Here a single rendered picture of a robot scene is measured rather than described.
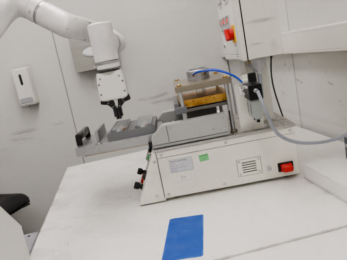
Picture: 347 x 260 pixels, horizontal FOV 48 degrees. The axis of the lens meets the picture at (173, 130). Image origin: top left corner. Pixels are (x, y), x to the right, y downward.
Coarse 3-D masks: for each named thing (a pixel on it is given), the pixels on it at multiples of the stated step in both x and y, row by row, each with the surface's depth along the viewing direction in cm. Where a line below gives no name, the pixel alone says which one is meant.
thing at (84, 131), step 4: (84, 128) 142; (88, 128) 145; (80, 132) 135; (84, 132) 138; (88, 132) 144; (76, 136) 132; (80, 136) 132; (84, 136) 137; (88, 136) 146; (76, 140) 132; (80, 140) 132; (80, 144) 132
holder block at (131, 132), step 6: (156, 120) 144; (132, 126) 135; (150, 126) 129; (156, 126) 137; (108, 132) 133; (120, 132) 129; (126, 132) 129; (132, 132) 129; (138, 132) 129; (144, 132) 129; (150, 132) 129; (108, 138) 130; (114, 138) 130; (120, 138) 130
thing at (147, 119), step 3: (138, 117) 147; (141, 117) 146; (144, 117) 145; (147, 117) 143; (150, 117) 142; (138, 120) 140; (141, 120) 139; (144, 120) 138; (147, 120) 136; (150, 120) 135; (138, 123) 134; (141, 123) 132; (144, 123) 131; (147, 123) 130
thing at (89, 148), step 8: (104, 128) 145; (96, 136) 132; (104, 136) 141; (136, 136) 130; (144, 136) 129; (88, 144) 132; (96, 144) 129; (104, 144) 129; (112, 144) 129; (120, 144) 129; (128, 144) 129; (136, 144) 129; (144, 144) 131; (80, 152) 129; (88, 152) 129; (96, 152) 129; (104, 152) 132
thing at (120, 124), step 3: (123, 120) 147; (126, 120) 146; (129, 120) 144; (117, 123) 142; (120, 123) 141; (123, 123) 140; (126, 123) 139; (114, 126) 137; (117, 126) 136; (120, 126) 134; (123, 126) 133; (126, 126) 132; (111, 129) 132; (114, 129) 131
